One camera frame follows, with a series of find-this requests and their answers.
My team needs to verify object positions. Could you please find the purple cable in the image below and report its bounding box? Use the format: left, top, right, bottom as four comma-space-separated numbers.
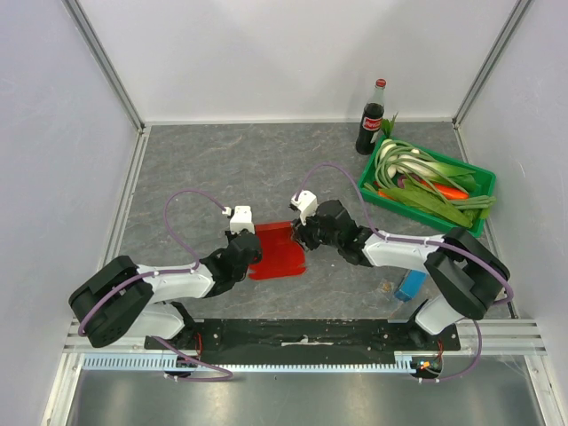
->
77, 188, 234, 383
299, 162, 515, 384

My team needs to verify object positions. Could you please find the red paper box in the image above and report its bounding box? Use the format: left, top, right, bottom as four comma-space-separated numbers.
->
248, 221, 306, 280

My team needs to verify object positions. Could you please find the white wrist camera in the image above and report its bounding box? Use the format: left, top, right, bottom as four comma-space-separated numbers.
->
222, 205, 255, 235
290, 190, 319, 226

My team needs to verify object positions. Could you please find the cola glass bottle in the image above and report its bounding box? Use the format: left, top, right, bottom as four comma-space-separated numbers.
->
355, 78, 387, 155

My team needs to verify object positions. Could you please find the orange carrot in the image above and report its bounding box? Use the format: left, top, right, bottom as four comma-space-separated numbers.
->
420, 179, 469, 201

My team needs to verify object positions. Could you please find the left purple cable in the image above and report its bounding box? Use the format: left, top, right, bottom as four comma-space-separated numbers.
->
77, 188, 234, 383

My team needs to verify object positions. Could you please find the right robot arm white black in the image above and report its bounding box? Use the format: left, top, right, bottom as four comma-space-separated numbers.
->
291, 191, 510, 350

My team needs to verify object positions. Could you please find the blue rectangular box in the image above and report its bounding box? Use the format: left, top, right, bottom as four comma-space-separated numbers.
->
394, 270, 428, 303

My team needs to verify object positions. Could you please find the light blue slotted cable duct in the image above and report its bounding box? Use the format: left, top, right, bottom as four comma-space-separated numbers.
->
82, 353, 416, 374

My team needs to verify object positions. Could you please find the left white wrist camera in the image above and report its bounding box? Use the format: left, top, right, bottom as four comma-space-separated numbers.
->
222, 205, 255, 235

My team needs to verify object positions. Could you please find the leek with green leaves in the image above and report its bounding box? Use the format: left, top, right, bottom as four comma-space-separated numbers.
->
374, 139, 477, 192

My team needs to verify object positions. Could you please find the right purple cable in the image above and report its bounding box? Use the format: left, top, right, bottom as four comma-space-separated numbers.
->
299, 162, 515, 384

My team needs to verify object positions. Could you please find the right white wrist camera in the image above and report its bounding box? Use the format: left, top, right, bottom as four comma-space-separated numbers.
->
290, 190, 319, 226

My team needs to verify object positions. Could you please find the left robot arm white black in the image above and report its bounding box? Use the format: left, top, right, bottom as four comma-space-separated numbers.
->
68, 231, 263, 349

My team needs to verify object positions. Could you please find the green plastic crate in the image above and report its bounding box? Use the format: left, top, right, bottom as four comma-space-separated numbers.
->
359, 138, 496, 237

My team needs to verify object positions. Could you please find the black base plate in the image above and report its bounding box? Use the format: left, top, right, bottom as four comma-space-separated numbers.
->
168, 319, 461, 367

